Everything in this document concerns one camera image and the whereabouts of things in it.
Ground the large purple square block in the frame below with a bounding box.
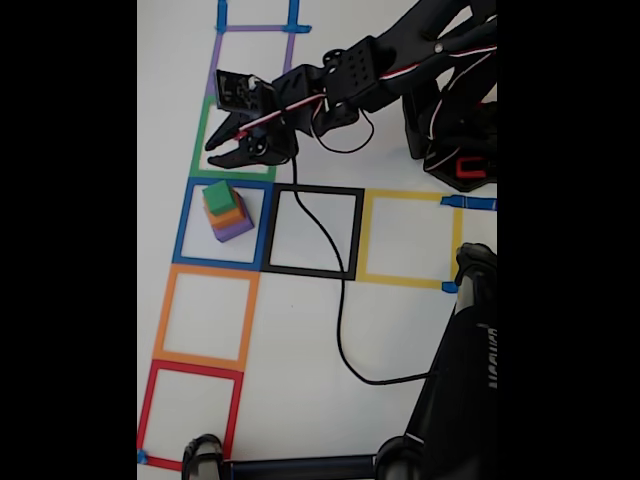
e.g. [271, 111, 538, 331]
[209, 199, 255, 245]

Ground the black camera cable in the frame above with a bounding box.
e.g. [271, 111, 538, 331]
[290, 154, 442, 386]

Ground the purple square frame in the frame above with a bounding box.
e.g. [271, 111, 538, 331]
[204, 24, 296, 101]

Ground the orange square frame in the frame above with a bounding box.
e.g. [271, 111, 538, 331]
[153, 263, 262, 372]

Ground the green square frame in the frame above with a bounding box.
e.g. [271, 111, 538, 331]
[189, 94, 277, 182]

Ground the orange square block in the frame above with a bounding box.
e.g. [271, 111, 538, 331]
[202, 192, 247, 230]

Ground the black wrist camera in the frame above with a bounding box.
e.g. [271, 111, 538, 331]
[244, 127, 300, 166]

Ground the black tripod stand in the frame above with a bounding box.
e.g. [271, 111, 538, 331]
[181, 242, 498, 480]

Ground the blue square frame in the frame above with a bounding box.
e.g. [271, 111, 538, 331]
[172, 177, 275, 273]

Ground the green square block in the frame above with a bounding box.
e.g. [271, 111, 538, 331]
[202, 180, 239, 215]

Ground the yellow square frame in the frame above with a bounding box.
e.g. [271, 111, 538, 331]
[355, 188, 464, 291]

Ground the red square frame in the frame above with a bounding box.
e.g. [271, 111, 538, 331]
[137, 358, 245, 472]

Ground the black square frame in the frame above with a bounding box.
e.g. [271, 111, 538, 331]
[259, 182, 365, 281]

